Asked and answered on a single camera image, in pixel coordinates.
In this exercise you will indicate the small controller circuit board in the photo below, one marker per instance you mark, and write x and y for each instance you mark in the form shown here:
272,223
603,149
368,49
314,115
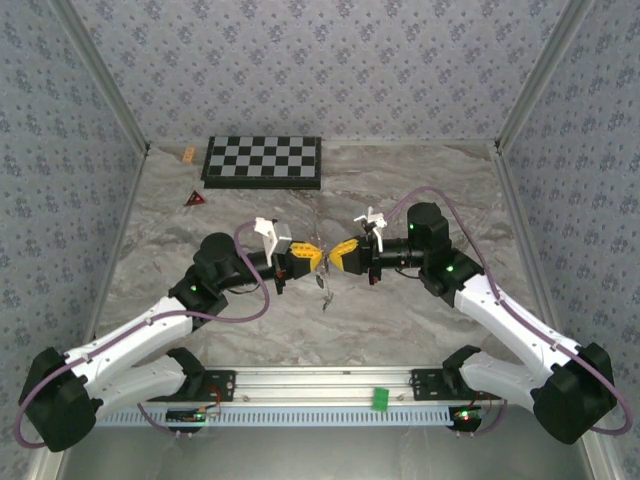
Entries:
467,416
187,415

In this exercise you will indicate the red triangular sign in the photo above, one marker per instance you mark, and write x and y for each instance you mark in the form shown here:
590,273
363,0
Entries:
195,201

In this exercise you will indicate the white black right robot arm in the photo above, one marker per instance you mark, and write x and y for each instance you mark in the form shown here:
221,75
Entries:
510,330

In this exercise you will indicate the small dark metal key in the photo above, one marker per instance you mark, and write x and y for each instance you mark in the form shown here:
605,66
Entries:
320,282

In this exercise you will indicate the small green block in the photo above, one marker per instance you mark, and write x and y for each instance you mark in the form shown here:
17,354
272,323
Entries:
380,398

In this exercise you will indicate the small orange block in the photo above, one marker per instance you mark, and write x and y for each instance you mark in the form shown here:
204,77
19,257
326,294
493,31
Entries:
188,155

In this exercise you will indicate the aluminium frame post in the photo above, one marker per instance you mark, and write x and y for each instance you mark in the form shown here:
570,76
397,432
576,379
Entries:
537,80
107,80

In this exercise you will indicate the black white chessboard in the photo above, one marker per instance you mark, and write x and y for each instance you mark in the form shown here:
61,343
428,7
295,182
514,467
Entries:
260,157

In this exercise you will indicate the metal key holder plate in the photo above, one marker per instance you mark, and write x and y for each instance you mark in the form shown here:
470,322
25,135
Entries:
327,301

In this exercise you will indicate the long aluminium mounting rail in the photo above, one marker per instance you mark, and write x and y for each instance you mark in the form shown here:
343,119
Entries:
320,385

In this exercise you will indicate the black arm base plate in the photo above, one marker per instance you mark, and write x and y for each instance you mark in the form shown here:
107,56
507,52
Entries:
425,385
222,387

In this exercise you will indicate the aluminium table edge rail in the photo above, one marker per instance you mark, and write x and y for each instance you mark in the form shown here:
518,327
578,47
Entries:
117,250
527,250

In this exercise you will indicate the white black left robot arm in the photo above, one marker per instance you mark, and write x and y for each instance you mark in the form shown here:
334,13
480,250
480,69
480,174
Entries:
125,345

